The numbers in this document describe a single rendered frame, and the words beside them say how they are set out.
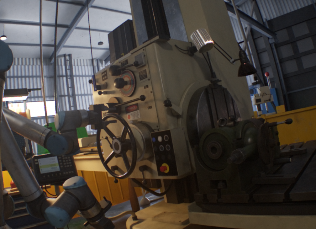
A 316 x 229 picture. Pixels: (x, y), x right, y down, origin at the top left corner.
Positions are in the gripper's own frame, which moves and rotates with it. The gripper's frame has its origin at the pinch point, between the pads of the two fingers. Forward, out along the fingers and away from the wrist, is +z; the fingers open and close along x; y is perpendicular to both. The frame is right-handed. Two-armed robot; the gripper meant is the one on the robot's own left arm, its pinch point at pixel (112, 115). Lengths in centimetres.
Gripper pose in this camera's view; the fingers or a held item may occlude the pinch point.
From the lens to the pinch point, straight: 137.6
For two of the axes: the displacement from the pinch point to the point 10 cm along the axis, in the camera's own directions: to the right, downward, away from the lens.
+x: 0.4, 10.0, 0.4
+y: -7.0, 0.0, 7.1
